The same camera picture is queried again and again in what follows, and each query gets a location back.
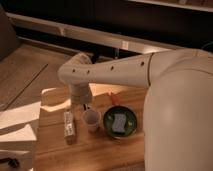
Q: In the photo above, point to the translucent plastic cup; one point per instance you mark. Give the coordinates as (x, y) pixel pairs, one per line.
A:
(91, 119)

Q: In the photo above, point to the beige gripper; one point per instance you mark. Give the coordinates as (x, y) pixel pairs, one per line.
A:
(80, 94)

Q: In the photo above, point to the blue sponge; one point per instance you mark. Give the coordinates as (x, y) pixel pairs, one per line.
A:
(119, 123)

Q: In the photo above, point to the green frying pan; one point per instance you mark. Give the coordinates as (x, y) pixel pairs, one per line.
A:
(109, 115)

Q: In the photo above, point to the white long rail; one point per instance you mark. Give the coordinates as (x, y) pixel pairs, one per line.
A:
(69, 37)

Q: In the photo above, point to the clear plastic bottle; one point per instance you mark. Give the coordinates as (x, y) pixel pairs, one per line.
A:
(69, 126)

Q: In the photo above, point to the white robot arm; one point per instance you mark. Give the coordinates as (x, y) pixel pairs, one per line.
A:
(178, 106)

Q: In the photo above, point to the dark chair corner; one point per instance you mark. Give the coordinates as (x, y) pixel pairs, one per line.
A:
(9, 41)

